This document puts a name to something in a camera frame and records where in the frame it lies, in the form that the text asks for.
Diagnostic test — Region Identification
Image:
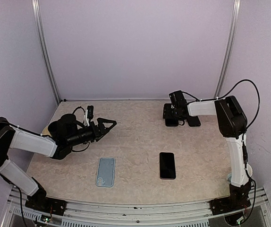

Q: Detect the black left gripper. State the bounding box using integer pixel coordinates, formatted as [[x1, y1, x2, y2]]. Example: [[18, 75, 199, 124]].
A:
[[67, 117, 117, 147]]

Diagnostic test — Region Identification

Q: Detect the light blue phone case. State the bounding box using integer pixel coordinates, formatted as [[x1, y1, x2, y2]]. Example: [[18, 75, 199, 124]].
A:
[[96, 157, 116, 188]]

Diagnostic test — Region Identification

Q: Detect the black phone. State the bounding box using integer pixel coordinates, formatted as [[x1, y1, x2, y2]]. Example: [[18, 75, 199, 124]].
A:
[[159, 152, 176, 180]]

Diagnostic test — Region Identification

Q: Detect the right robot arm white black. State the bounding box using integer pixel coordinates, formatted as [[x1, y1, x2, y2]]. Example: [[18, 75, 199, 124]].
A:
[[163, 90, 253, 210]]

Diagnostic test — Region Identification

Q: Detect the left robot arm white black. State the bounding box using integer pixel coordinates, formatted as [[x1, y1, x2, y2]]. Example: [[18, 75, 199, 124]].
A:
[[0, 113, 117, 210]]

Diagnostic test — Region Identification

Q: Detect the black mug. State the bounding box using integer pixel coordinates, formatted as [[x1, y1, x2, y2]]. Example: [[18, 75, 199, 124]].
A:
[[48, 121, 58, 137]]

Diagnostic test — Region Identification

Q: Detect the beige saucer plate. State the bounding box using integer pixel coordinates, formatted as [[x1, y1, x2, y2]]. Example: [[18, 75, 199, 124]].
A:
[[42, 126, 51, 136]]

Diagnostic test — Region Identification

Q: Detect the white cup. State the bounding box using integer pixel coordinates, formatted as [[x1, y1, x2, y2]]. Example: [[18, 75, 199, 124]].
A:
[[246, 164, 253, 177]]

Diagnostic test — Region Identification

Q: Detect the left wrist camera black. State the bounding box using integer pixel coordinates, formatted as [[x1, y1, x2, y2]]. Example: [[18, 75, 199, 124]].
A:
[[84, 105, 94, 126]]

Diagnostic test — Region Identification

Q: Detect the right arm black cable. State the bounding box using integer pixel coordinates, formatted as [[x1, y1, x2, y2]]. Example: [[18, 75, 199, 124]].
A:
[[182, 79, 261, 213]]

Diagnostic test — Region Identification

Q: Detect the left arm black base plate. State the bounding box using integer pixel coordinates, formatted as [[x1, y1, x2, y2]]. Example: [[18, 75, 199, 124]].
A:
[[25, 197, 67, 216]]

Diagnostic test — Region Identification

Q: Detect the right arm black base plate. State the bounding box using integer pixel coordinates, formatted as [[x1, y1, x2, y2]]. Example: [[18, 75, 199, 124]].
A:
[[210, 197, 251, 215]]

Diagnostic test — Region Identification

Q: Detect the aluminium front rail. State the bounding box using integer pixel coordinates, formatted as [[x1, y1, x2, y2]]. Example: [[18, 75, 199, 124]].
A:
[[0, 188, 271, 227]]

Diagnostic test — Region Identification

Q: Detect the right aluminium frame post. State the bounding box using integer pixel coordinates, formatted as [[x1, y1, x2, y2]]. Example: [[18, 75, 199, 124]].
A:
[[214, 0, 241, 98]]

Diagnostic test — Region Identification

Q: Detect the aluminium frame post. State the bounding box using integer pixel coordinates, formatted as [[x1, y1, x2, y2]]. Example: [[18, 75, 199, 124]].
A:
[[214, 0, 241, 98], [31, 0, 61, 105]]

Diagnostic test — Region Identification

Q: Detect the left aluminium frame post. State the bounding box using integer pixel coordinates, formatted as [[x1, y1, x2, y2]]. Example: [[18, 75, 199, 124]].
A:
[[31, 0, 61, 105]]

